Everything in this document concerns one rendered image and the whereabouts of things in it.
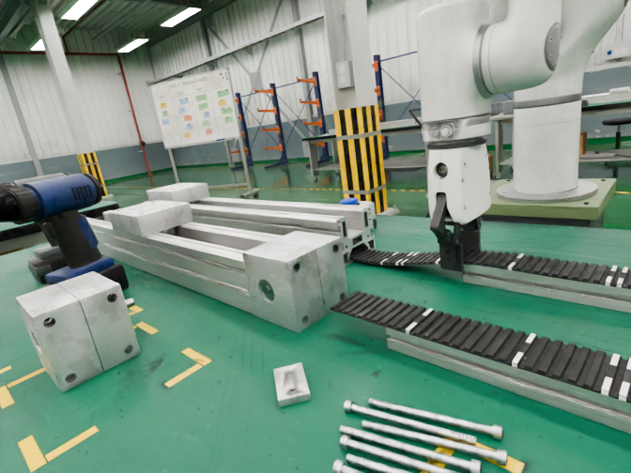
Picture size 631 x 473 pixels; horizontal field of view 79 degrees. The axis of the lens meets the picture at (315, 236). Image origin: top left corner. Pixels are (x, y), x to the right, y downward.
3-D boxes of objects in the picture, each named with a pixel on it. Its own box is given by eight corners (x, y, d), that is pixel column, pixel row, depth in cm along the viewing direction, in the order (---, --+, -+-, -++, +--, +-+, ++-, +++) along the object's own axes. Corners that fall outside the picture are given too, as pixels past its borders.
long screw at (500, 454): (507, 458, 27) (507, 447, 27) (507, 469, 26) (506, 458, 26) (365, 424, 32) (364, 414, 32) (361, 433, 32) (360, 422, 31)
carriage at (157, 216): (197, 233, 81) (189, 202, 79) (146, 250, 74) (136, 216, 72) (163, 227, 92) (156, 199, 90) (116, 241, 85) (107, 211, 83)
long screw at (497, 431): (503, 434, 29) (502, 422, 29) (501, 444, 28) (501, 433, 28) (372, 402, 35) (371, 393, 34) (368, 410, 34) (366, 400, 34)
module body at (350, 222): (376, 249, 73) (371, 205, 71) (342, 267, 66) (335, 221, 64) (177, 220, 128) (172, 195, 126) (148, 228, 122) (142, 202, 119)
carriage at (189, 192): (212, 205, 111) (207, 182, 109) (176, 216, 104) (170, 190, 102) (185, 204, 122) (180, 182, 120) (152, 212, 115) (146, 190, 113)
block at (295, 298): (360, 294, 56) (352, 231, 53) (299, 333, 48) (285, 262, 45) (315, 282, 62) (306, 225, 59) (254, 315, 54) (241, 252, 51)
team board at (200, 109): (170, 207, 647) (139, 84, 592) (190, 201, 691) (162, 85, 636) (246, 203, 586) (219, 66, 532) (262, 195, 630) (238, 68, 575)
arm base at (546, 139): (516, 181, 97) (516, 105, 92) (608, 183, 83) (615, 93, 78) (481, 200, 86) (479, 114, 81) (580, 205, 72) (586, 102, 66)
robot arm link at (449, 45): (508, 110, 49) (441, 117, 56) (508, -7, 46) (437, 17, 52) (479, 116, 44) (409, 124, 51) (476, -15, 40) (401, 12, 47)
